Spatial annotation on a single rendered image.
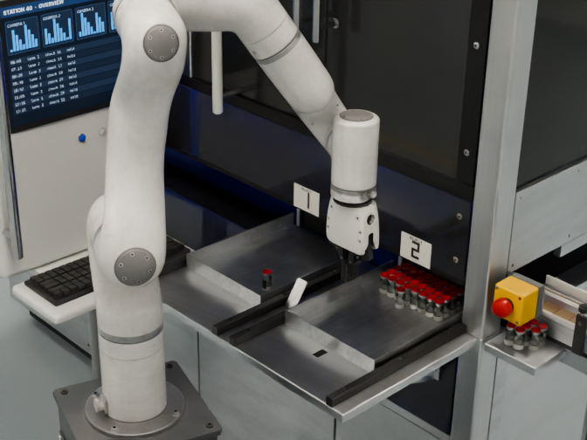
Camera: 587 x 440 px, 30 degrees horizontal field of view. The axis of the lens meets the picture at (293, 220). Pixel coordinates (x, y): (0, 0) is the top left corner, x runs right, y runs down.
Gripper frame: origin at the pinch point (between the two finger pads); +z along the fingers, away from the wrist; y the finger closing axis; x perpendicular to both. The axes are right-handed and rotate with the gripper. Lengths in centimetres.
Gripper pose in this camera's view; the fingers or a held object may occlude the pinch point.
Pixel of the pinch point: (349, 270)
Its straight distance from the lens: 210.8
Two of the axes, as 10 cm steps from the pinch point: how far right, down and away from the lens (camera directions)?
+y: -6.9, -3.3, 6.5
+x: -7.3, 2.9, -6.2
